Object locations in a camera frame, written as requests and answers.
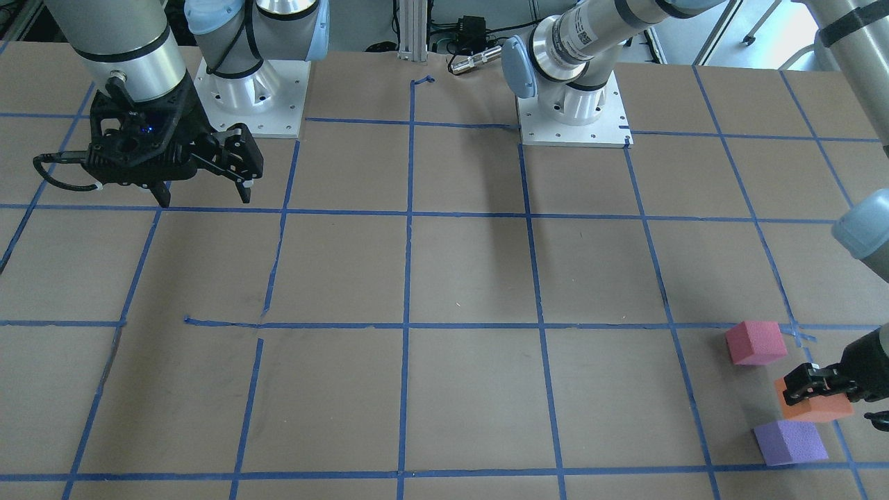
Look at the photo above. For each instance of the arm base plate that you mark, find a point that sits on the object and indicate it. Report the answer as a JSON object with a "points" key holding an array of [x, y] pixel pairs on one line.
{"points": [[270, 102], [562, 116]]}

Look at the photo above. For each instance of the aluminium frame post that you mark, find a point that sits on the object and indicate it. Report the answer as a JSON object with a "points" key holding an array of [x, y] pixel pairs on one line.
{"points": [[413, 30]]}

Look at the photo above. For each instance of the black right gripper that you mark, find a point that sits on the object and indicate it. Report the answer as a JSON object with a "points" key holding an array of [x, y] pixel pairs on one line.
{"points": [[192, 113]]}

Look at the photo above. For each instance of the pink foam block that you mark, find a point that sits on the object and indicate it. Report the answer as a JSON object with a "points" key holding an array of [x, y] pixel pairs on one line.
{"points": [[755, 343]]}

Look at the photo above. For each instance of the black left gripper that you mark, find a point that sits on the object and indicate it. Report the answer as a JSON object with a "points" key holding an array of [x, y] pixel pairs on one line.
{"points": [[868, 366]]}

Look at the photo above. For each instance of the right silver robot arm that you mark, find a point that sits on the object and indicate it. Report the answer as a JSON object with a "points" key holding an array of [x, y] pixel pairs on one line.
{"points": [[135, 38]]}

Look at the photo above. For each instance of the orange foam block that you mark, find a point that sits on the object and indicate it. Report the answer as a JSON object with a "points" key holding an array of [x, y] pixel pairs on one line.
{"points": [[819, 409]]}

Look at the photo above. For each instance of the purple foam block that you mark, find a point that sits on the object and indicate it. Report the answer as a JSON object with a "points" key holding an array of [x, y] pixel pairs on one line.
{"points": [[789, 442]]}

